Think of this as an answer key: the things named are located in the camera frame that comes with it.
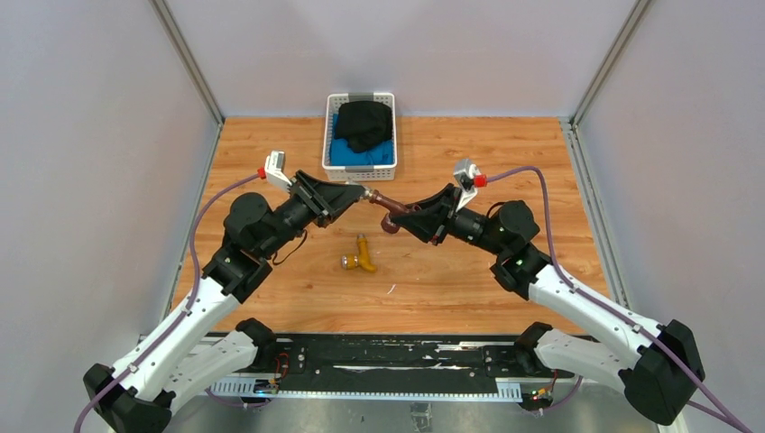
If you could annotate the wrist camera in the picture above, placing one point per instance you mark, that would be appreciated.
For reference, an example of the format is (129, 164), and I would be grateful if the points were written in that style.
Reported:
(464, 174)
(273, 171)

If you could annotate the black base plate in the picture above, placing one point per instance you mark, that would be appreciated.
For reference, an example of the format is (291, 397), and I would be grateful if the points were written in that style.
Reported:
(398, 364)

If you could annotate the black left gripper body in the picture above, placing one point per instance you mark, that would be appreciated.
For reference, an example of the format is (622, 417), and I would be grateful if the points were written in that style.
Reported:
(318, 206)

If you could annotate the black cloth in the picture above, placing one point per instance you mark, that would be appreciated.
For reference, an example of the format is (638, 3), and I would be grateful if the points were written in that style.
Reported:
(364, 123)

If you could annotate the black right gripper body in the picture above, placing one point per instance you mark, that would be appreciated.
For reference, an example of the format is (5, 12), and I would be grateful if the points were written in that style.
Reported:
(442, 216)

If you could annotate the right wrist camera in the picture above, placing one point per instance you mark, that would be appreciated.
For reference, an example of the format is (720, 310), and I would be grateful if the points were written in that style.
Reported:
(464, 174)

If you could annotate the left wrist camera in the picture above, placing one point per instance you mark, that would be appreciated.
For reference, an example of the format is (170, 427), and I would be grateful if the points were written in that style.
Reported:
(273, 171)

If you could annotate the brown faucet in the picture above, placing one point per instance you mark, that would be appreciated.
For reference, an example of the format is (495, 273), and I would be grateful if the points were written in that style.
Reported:
(394, 207)

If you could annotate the aluminium frame rail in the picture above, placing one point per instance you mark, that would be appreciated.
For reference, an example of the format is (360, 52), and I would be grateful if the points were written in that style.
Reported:
(251, 390)

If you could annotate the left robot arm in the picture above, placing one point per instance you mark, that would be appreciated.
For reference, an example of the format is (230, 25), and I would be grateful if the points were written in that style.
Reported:
(197, 299)

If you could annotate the white plastic basket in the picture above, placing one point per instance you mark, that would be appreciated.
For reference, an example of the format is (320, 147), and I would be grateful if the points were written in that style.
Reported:
(358, 173)

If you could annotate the yellow brass faucet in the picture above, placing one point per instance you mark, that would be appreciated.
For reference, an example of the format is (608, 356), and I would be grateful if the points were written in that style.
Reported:
(361, 260)

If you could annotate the blue cloth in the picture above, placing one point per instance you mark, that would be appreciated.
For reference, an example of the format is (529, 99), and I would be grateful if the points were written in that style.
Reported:
(340, 153)

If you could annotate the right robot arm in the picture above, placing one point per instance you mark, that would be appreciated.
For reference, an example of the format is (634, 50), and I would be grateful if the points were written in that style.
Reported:
(657, 367)

